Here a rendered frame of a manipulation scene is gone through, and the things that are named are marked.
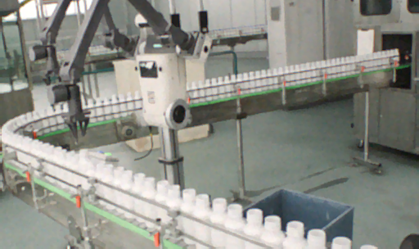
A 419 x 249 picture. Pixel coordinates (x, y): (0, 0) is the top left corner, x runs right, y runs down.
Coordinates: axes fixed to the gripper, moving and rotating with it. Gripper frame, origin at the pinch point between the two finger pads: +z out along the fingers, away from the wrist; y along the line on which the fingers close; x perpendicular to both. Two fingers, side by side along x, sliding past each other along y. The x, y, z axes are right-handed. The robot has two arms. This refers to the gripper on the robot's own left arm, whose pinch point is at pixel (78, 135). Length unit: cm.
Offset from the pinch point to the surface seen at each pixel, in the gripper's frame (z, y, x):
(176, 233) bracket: 21, -4, -58
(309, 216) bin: 39, 61, -64
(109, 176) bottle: 12.6, -0.8, -19.5
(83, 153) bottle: 7.1, 0.0, -1.6
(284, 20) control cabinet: -31, 529, 256
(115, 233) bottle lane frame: 32.6, -4.4, -24.6
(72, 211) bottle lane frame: 33.1, -4.4, 7.5
